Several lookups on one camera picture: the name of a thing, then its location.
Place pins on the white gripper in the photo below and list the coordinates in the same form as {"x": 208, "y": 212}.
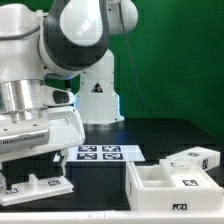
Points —
{"x": 59, "y": 128}

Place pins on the white marker sheet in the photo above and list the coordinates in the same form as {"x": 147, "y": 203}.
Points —
{"x": 96, "y": 153}

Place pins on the white door panel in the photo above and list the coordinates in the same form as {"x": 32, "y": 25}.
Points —
{"x": 35, "y": 189}
{"x": 186, "y": 174}

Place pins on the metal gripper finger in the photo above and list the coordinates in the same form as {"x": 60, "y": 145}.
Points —
{"x": 3, "y": 184}

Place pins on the white cabinet body box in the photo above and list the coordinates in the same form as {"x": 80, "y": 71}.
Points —
{"x": 147, "y": 189}

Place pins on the white L-shaped fence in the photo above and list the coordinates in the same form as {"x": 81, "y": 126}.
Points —
{"x": 113, "y": 217}

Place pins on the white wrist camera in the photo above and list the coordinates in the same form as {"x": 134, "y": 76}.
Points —
{"x": 54, "y": 97}

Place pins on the white cabinet top block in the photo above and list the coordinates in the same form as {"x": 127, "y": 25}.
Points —
{"x": 207, "y": 159}

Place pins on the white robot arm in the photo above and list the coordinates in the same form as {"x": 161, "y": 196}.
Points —
{"x": 56, "y": 73}

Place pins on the white door panel front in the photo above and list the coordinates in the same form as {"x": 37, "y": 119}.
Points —
{"x": 35, "y": 189}

